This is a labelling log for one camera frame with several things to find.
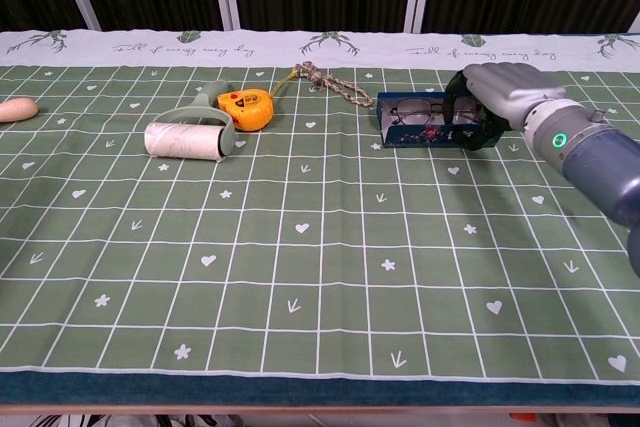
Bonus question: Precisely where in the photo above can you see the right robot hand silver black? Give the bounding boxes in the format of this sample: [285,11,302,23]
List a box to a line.
[442,62,567,152]

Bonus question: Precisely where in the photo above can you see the black wire-rim eyeglasses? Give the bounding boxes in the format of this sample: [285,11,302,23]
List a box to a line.
[387,99,484,127]

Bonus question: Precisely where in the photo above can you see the blue glasses case grey lining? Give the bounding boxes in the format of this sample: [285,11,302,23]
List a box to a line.
[375,90,501,150]

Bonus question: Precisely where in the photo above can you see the yellow tape measure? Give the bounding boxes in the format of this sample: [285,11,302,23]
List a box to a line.
[217,69,301,133]

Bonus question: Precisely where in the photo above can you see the green lint roller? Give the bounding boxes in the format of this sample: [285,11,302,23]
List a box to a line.
[144,79,236,164]

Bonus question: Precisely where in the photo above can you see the green grid tablecloth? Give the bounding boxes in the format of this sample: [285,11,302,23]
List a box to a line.
[0,29,640,406]

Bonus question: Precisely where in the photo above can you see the braided rope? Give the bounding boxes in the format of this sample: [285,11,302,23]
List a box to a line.
[294,61,376,109]

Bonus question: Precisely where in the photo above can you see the wooden stamp with handle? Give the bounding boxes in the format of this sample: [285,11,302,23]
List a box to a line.
[0,98,40,123]

